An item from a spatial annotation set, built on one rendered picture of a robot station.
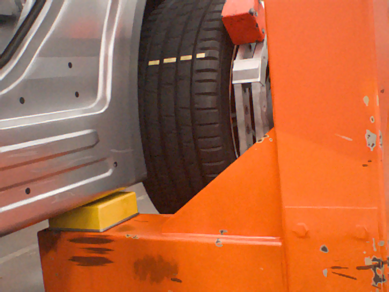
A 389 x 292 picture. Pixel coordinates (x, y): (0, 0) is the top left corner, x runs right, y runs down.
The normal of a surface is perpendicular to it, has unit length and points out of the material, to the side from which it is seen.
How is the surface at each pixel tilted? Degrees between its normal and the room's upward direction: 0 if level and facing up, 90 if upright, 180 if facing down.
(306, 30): 90
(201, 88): 76
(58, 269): 90
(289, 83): 90
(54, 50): 90
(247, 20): 135
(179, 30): 49
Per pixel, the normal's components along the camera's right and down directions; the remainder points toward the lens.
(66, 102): 0.89, -0.04
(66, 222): -0.44, 0.15
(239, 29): -0.25, 0.81
